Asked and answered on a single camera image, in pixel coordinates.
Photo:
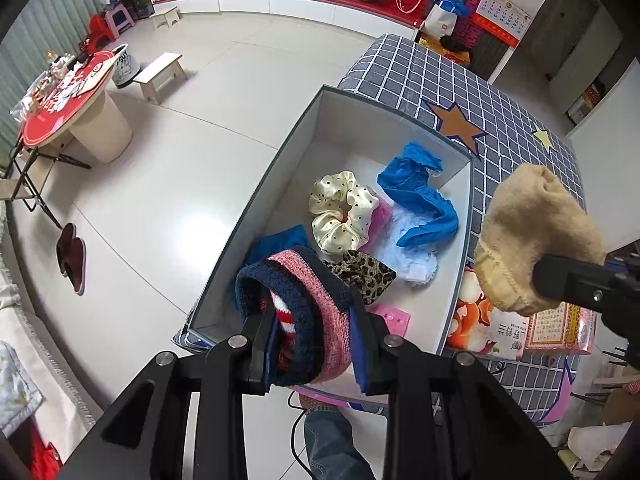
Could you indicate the red yellow gift box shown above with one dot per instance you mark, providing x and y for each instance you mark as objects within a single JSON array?
[{"x": 447, "y": 47}]

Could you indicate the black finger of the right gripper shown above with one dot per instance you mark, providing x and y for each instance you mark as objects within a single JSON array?
[{"x": 583, "y": 284}]

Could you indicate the blue mesh cloth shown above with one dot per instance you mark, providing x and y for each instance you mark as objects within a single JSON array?
[
  {"x": 405, "y": 182},
  {"x": 272, "y": 249}
]

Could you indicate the small white wooden stool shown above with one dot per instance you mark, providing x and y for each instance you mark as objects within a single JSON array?
[{"x": 166, "y": 67}]

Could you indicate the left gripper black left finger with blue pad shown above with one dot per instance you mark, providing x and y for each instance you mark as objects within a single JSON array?
[{"x": 143, "y": 432}]

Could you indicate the red white tv cabinet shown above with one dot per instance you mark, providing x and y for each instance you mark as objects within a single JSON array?
[{"x": 373, "y": 18}]

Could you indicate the red round table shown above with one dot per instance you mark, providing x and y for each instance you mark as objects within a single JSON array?
[{"x": 81, "y": 106}]

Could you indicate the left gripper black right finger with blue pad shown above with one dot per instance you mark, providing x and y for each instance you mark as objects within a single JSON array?
[{"x": 448, "y": 417}]

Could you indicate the red plastic stool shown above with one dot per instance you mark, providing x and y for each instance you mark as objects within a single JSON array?
[{"x": 99, "y": 36}]

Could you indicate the blue white ceramic vase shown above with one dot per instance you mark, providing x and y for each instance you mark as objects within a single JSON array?
[{"x": 126, "y": 67}]

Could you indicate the blue jeans leg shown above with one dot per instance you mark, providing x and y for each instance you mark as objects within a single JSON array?
[{"x": 330, "y": 448}]

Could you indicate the cream polka dot scrunchie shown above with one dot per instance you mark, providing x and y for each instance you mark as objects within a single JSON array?
[{"x": 341, "y": 210}]

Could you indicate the pink sponge block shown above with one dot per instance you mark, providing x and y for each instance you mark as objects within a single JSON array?
[
  {"x": 379, "y": 221},
  {"x": 396, "y": 320}
]

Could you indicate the white shopping bag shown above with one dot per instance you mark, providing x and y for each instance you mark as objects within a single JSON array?
[{"x": 441, "y": 20}]

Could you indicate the floral tissue pack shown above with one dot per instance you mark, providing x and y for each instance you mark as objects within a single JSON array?
[{"x": 479, "y": 327}]

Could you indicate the pink navy knit hat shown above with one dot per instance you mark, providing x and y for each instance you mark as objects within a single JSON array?
[{"x": 309, "y": 339}]

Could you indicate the pink yellow paper box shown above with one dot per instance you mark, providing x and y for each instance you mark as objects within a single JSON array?
[{"x": 567, "y": 330}]

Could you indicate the leopard print scrunchie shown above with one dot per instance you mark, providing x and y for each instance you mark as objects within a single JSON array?
[{"x": 364, "y": 273}]

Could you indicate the pink plastic stool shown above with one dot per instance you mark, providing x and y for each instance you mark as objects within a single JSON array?
[{"x": 118, "y": 20}]

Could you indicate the light blue fluffy duster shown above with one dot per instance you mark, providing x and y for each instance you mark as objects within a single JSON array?
[{"x": 416, "y": 266}]

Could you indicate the beige knit hat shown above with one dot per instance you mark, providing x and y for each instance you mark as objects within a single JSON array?
[{"x": 530, "y": 215}]

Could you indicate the grey checked star rug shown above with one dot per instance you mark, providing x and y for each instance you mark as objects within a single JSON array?
[{"x": 396, "y": 93}]

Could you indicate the white storage box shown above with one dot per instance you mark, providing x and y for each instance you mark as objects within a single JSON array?
[{"x": 340, "y": 131}]

